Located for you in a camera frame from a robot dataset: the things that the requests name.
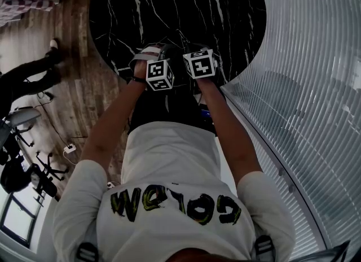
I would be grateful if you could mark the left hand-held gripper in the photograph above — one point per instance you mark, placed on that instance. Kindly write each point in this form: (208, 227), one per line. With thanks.
(159, 74)

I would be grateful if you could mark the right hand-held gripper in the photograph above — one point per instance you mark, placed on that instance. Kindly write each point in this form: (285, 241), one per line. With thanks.
(201, 64)

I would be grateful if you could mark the person's left forearm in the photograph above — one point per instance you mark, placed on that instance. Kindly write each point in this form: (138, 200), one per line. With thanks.
(112, 122)

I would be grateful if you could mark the person's right forearm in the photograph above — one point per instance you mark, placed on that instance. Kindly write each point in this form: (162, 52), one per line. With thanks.
(225, 131)

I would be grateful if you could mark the person's left hand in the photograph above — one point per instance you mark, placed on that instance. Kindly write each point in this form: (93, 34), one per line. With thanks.
(140, 70)

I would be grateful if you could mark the black wristband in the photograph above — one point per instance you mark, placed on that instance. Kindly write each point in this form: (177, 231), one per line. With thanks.
(138, 79)

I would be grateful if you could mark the person's black trousers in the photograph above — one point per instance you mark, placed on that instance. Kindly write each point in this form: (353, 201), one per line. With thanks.
(169, 111)

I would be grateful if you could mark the black belt pack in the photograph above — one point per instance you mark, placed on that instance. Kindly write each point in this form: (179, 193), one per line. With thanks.
(206, 112)

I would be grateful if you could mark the person's white printed t-shirt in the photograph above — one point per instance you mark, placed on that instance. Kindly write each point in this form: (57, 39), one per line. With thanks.
(175, 170)

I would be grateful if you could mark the white window blinds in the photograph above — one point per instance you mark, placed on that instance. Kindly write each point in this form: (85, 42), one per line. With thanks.
(304, 100)

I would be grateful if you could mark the white power strip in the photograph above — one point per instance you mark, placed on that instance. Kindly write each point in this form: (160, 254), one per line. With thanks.
(69, 148)

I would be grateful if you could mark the grey office chair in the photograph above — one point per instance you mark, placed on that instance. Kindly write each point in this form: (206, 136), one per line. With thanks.
(24, 117)

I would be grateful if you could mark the mesh-back office chair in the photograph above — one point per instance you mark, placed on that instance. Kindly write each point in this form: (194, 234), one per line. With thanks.
(22, 176)

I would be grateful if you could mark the black harness buckle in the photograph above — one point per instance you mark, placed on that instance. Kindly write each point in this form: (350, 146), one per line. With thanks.
(265, 248)
(87, 252)

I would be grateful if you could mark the window with dark frame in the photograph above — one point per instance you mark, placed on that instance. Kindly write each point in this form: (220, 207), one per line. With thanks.
(17, 221)

